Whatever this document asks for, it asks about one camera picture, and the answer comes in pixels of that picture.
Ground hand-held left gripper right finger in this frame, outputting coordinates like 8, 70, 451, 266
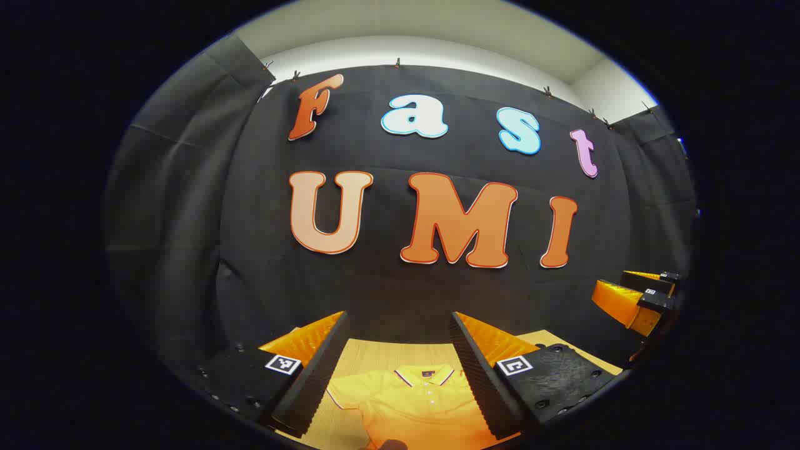
449, 311, 619, 440

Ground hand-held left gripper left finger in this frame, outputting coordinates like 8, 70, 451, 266
195, 311, 349, 438

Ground orange polo T-shirt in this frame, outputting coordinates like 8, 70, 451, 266
325, 364, 521, 450

